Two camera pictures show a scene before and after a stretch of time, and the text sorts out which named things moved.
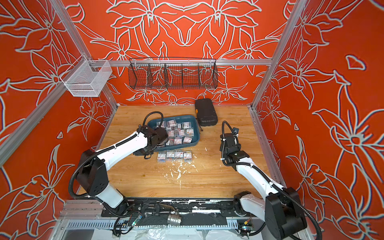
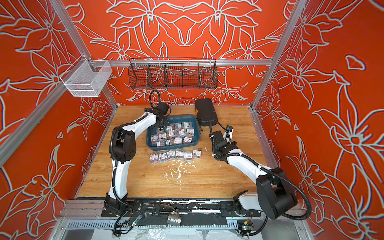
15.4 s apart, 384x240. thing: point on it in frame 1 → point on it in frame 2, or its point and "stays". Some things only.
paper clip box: [187, 156] stays
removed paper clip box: [170, 155] stays
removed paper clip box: [179, 155] stays
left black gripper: [140, 153] → [166, 122]
